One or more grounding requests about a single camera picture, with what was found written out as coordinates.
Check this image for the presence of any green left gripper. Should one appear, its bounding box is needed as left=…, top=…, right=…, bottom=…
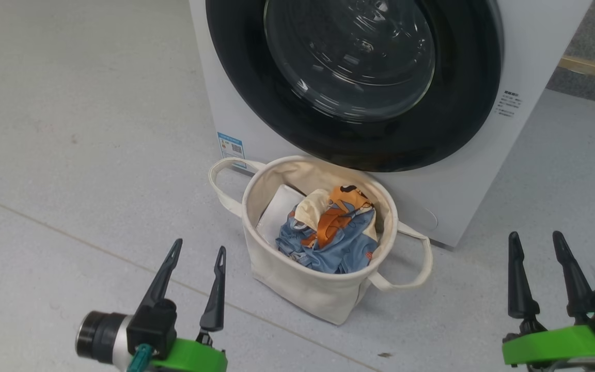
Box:
left=135, top=239, right=228, bottom=372

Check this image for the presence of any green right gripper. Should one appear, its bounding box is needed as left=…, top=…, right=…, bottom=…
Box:
left=502, top=230, right=595, bottom=370

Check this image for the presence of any blue orange patterned garment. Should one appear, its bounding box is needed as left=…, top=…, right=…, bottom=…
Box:
left=276, top=185, right=380, bottom=274

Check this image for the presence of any washing machine door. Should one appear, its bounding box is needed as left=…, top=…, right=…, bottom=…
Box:
left=206, top=0, right=505, bottom=173

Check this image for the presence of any cream canvas laundry basket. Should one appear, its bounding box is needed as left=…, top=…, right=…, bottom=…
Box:
left=209, top=155, right=433, bottom=326

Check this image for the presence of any white washing machine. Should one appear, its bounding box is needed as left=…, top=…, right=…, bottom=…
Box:
left=189, top=0, right=593, bottom=249

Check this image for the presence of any white folded pad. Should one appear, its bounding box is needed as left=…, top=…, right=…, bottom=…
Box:
left=255, top=184, right=306, bottom=249

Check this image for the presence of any blue energy label sticker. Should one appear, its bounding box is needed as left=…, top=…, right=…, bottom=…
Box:
left=217, top=132, right=246, bottom=168

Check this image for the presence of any printed text warning label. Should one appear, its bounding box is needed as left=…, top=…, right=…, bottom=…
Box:
left=495, top=90, right=523, bottom=117

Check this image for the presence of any yellow floor strip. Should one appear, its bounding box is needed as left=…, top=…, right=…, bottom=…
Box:
left=558, top=56, right=595, bottom=86

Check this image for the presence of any left camera cable teal connector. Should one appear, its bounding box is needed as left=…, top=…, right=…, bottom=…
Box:
left=126, top=344, right=154, bottom=372

